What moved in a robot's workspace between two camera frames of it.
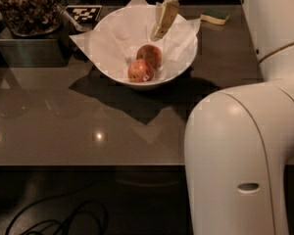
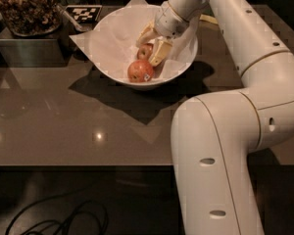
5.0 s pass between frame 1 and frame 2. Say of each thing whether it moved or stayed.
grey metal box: stayed
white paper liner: stayed
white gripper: moved
